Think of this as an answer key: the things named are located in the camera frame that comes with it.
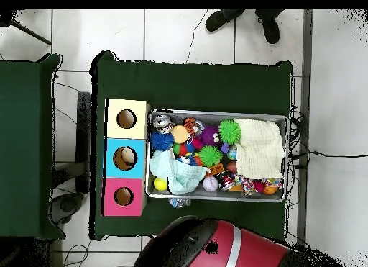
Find orange round sponge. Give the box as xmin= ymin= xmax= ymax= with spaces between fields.
xmin=171 ymin=125 xmax=190 ymax=145

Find person's left foot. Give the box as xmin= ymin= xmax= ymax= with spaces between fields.
xmin=254 ymin=9 xmax=287 ymax=45

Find crushed silver drink can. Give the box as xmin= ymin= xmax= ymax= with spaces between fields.
xmin=152 ymin=114 xmax=175 ymax=135

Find white baseball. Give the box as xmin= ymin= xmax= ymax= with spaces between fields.
xmin=202 ymin=176 xmax=220 ymax=193

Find purple spiky toy with eyes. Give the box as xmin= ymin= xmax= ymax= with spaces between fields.
xmin=199 ymin=125 xmax=221 ymax=147

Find black cable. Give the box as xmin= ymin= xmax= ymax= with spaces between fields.
xmin=290 ymin=150 xmax=368 ymax=159

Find person's foot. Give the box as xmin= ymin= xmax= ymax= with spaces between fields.
xmin=254 ymin=9 xmax=287 ymax=45
xmin=204 ymin=9 xmax=247 ymax=33

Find cream waffle cloth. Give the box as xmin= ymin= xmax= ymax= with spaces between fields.
xmin=234 ymin=118 xmax=285 ymax=181

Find wooden box with three holes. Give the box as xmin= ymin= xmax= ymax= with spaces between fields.
xmin=101 ymin=98 xmax=151 ymax=217

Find dark green table cloth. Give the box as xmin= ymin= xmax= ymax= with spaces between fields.
xmin=89 ymin=50 xmax=294 ymax=245

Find light blue waffle cloth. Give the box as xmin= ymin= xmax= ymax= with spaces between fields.
xmin=148 ymin=148 xmax=211 ymax=196

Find blue spiky rubber ball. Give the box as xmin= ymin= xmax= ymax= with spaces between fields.
xmin=150 ymin=131 xmax=175 ymax=152

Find grey round base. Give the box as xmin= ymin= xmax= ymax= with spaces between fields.
xmin=51 ymin=191 xmax=86 ymax=225

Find dark green side table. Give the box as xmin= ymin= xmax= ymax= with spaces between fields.
xmin=0 ymin=53 xmax=66 ymax=240

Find green spiky rubber ball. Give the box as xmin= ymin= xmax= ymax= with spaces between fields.
xmin=218 ymin=119 xmax=242 ymax=145

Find clear plastic packet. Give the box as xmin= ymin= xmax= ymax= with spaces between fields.
xmin=167 ymin=197 xmax=192 ymax=209

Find person's right foot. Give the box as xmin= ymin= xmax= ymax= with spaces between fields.
xmin=204 ymin=9 xmax=247 ymax=33

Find black tripod leg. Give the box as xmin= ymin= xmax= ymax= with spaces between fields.
xmin=0 ymin=9 xmax=53 ymax=46

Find black stand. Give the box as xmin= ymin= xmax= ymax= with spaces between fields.
xmin=75 ymin=91 xmax=92 ymax=194

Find shallow wire mesh bin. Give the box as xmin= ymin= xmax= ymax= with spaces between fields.
xmin=144 ymin=109 xmax=290 ymax=204

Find green spiky toy with eyes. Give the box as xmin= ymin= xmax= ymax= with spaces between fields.
xmin=198 ymin=145 xmax=223 ymax=168

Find tiger plush toy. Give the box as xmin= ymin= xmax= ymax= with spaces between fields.
xmin=183 ymin=117 xmax=206 ymax=136

